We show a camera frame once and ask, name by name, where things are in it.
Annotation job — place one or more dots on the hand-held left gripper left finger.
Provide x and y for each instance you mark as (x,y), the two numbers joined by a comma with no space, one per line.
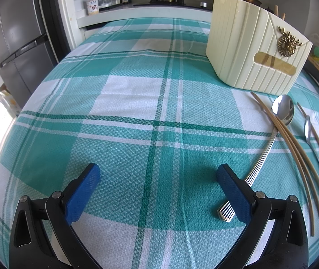
(82,193)

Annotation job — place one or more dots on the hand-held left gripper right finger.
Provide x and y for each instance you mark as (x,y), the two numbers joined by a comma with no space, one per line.
(235,193)

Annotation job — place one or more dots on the large silver spoon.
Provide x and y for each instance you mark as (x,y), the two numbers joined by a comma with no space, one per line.
(282,109)

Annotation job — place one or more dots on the cream ribbed utensil holder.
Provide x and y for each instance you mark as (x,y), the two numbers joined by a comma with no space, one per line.
(232,47)

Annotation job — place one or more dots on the teal plaid tablecloth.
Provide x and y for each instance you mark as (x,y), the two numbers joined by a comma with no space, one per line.
(148,103)

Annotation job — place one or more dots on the grey refrigerator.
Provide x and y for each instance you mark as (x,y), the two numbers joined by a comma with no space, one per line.
(19,39)

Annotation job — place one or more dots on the white label spice jar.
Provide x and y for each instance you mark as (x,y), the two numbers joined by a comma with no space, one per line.
(92,5)

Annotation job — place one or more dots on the black gas cooktop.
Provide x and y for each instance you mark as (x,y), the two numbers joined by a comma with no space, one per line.
(173,1)

